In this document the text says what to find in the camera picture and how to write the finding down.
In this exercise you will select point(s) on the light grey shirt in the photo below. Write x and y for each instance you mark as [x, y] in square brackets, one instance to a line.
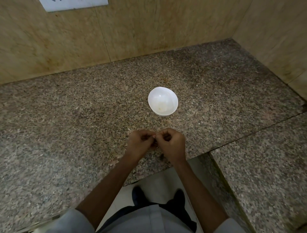
[148, 222]

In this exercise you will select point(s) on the person's left black shoe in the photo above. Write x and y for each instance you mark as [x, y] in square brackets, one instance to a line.
[138, 195]

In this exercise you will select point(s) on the person's left thumb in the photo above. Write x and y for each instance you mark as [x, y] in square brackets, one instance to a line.
[148, 133]

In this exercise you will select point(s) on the white wall plate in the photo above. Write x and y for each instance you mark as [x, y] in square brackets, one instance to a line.
[72, 4]

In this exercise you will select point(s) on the dark trousers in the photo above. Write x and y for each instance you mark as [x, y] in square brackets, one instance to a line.
[182, 211]

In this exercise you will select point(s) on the person's left hand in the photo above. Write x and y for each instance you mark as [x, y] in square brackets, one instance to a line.
[135, 145]

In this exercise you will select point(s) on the person's black shoe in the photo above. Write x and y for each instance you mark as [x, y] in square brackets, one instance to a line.
[179, 196]
[138, 195]

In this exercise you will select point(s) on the person's right thumb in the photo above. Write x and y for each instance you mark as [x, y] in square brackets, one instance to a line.
[161, 133]

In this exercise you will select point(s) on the person's right black shoe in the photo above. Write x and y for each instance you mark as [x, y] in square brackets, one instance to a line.
[179, 196]

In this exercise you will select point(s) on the person's left forearm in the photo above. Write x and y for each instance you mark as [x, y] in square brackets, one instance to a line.
[108, 187]

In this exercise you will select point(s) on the person's right hand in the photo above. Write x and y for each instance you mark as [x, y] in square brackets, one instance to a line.
[175, 145]

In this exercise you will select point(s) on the white bowl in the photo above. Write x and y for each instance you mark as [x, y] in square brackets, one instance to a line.
[163, 99]

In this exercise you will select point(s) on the person's right forearm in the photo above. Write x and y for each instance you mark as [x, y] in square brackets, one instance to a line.
[196, 194]

